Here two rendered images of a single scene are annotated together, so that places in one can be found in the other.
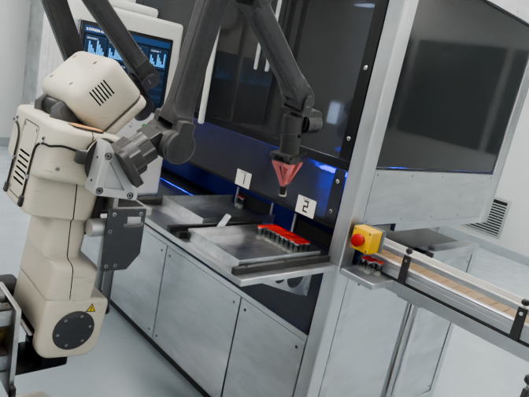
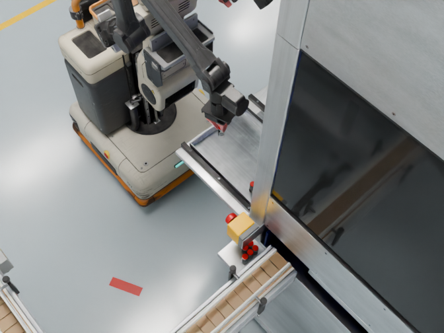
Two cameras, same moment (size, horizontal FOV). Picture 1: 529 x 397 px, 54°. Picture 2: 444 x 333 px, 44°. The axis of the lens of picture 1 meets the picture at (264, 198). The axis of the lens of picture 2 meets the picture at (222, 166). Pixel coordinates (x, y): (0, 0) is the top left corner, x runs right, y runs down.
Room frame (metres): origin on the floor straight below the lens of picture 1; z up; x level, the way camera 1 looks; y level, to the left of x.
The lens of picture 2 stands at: (1.50, -1.06, 2.58)
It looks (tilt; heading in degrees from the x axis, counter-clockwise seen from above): 59 degrees down; 90
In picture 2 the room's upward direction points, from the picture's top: 2 degrees clockwise
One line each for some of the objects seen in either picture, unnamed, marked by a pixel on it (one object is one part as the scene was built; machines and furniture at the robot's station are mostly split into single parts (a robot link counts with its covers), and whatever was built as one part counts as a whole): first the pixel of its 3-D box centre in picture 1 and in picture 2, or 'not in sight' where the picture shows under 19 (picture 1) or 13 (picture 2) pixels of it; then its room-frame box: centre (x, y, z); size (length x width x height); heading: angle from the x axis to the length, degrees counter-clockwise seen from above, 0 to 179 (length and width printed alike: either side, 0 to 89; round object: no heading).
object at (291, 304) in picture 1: (162, 207); not in sight; (2.34, 0.46, 0.73); 1.98 x 0.01 x 0.25; 44
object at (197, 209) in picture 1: (219, 209); not in sight; (1.90, 0.16, 0.90); 0.34 x 0.26 x 0.04; 134
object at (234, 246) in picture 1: (254, 244); (247, 155); (1.58, 0.00, 0.90); 0.34 x 0.26 x 0.04; 134
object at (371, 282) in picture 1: (369, 276); (245, 256); (1.58, -0.38, 0.87); 0.14 x 0.13 x 0.02; 134
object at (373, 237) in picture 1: (367, 239); (242, 229); (1.56, -0.34, 1.00); 0.08 x 0.07 x 0.07; 134
